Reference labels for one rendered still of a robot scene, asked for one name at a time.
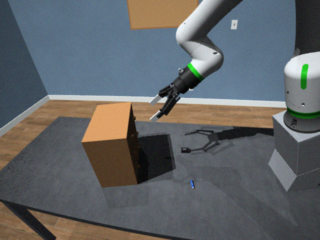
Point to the grey 9v battery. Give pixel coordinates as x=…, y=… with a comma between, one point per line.
x=185, y=150

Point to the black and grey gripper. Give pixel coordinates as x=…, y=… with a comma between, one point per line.
x=172, y=91

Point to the brown wooden drawer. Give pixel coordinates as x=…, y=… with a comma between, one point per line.
x=136, y=167
x=133, y=152
x=130, y=136
x=131, y=118
x=135, y=133
x=137, y=147

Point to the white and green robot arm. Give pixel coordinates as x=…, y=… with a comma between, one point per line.
x=301, y=73

